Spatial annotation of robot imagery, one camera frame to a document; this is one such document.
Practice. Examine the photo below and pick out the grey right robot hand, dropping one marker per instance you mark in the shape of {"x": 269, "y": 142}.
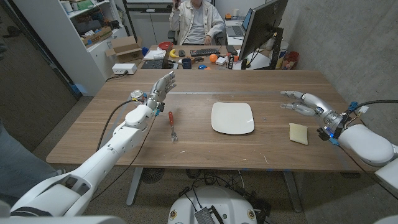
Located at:
{"x": 320, "y": 107}

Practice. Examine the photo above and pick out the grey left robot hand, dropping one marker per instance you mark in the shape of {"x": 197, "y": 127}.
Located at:
{"x": 160, "y": 90}

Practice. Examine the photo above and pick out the pale yellow sponge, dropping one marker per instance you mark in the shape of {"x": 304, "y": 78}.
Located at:
{"x": 298, "y": 133}

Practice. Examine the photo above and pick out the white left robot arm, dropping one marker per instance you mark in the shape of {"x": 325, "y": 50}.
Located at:
{"x": 124, "y": 140}

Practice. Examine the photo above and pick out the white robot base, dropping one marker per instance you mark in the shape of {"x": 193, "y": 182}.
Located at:
{"x": 211, "y": 202}

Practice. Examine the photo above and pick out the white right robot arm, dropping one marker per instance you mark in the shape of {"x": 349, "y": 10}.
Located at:
{"x": 367, "y": 144}

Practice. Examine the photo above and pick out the white square plate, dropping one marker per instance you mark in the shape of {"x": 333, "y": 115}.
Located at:
{"x": 232, "y": 118}

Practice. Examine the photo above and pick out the silver drink can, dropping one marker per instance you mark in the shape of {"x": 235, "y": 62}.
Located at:
{"x": 136, "y": 94}

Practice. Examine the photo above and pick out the white paper stack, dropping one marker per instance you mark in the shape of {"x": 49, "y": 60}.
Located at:
{"x": 154, "y": 55}

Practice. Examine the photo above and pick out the yellow banana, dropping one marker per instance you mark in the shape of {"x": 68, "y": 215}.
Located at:
{"x": 173, "y": 55}

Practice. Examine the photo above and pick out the dark blue mug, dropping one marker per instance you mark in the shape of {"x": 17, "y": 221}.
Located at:
{"x": 186, "y": 63}

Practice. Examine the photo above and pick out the white power box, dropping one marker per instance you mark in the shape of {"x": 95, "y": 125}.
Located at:
{"x": 124, "y": 68}

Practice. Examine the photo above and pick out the dark computer mouse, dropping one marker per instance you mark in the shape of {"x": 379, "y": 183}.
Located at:
{"x": 182, "y": 53}

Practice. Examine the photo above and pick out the red bowl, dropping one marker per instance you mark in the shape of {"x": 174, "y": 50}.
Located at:
{"x": 165, "y": 45}

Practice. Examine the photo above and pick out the small blue object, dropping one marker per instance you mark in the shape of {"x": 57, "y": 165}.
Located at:
{"x": 202, "y": 67}

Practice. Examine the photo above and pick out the black office chair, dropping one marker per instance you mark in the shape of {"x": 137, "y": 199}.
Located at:
{"x": 173, "y": 36}

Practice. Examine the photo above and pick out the open cardboard box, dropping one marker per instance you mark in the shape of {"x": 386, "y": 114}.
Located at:
{"x": 126, "y": 46}

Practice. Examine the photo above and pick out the red bin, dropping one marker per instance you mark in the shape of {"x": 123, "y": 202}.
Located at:
{"x": 291, "y": 59}

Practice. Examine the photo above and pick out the black keyboard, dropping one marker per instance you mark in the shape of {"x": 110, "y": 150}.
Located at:
{"x": 204, "y": 52}

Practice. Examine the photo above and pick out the orange ball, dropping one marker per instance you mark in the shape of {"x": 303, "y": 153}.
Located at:
{"x": 213, "y": 58}

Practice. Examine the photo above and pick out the small white box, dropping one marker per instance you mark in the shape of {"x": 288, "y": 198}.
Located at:
{"x": 221, "y": 61}

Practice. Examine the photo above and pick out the wooden desk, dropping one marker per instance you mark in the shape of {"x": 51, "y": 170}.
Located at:
{"x": 222, "y": 51}

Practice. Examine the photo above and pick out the black monitor stand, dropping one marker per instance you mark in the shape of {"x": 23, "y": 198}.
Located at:
{"x": 277, "y": 46}

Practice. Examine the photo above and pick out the seated person in white jacket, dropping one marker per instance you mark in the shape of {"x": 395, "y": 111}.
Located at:
{"x": 197, "y": 25}

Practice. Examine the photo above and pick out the black can with white letters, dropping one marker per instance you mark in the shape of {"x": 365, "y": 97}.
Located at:
{"x": 230, "y": 62}

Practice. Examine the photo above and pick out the black phone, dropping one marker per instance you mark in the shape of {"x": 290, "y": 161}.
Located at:
{"x": 231, "y": 49}

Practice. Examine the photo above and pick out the printed cardboard box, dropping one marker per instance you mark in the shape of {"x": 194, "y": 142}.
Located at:
{"x": 97, "y": 36}

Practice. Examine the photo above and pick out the grey table leg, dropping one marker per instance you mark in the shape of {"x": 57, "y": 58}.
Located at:
{"x": 134, "y": 186}
{"x": 292, "y": 191}

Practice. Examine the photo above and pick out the open silver laptop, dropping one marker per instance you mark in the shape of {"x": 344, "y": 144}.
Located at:
{"x": 237, "y": 30}

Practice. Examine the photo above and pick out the black computer monitor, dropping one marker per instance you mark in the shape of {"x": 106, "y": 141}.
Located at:
{"x": 261, "y": 28}

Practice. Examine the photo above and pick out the white shelf unit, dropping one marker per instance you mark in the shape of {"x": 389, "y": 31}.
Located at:
{"x": 62, "y": 46}

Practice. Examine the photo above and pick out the standing person in jeans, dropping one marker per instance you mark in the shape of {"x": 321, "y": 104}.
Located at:
{"x": 18, "y": 168}

